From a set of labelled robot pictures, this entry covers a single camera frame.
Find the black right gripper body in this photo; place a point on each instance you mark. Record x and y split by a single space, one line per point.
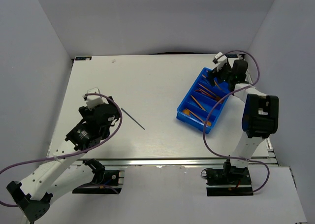
225 74

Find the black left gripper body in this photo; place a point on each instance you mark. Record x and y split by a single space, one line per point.
86 112

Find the red-orange plastic fork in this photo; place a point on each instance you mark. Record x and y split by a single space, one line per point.
208 94

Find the orange plastic knife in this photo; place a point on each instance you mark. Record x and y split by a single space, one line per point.
200 104

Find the blue divided plastic tray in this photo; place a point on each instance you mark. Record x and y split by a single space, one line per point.
188 103

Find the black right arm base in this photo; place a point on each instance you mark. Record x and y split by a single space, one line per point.
228 181

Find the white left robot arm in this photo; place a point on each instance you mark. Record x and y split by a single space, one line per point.
35 193

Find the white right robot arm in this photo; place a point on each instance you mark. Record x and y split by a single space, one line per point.
261 111

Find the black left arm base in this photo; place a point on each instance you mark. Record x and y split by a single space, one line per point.
104 181

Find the dark blue chopstick long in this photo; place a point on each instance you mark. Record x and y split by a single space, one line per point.
132 118

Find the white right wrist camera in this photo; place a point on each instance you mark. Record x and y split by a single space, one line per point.
220 57

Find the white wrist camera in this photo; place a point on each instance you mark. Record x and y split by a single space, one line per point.
220 57
93 101

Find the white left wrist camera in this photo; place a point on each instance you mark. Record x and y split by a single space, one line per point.
93 101

